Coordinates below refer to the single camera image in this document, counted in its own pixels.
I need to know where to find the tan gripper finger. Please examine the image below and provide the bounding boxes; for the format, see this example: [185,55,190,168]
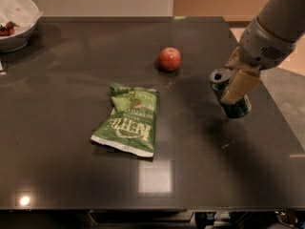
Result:
[225,47,239,69]
[220,70,260,105]

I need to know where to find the green soda can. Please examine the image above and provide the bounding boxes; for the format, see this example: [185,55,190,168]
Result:
[210,68,252,119]

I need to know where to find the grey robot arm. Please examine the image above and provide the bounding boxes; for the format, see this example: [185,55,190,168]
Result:
[221,0,305,105]

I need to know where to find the red apple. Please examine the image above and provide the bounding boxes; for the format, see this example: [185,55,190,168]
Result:
[157,47,181,73]

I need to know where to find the green kettle chips bag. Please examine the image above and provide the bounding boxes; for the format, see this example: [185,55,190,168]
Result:
[91,85,158,157]

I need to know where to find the white bowl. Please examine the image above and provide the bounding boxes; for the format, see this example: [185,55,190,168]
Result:
[0,22,37,52]

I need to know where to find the white paper napkin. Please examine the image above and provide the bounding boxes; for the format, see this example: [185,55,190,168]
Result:
[0,0,43,27]

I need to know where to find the red strawberries in bowl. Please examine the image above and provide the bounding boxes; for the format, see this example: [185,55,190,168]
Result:
[0,21,17,36]

